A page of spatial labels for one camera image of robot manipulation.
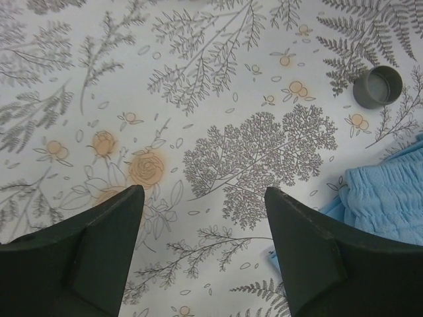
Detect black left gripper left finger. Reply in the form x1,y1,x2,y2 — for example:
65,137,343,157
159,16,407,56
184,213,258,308
1,186,145,316

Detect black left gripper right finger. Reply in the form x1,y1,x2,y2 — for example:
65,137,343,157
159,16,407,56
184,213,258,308
264,188,422,316

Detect light blue shorts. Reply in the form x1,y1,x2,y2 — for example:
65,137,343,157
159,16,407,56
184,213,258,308
266,133,423,285

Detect floral tablecloth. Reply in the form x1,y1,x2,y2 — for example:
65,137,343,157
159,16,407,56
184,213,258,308
1,1,422,316

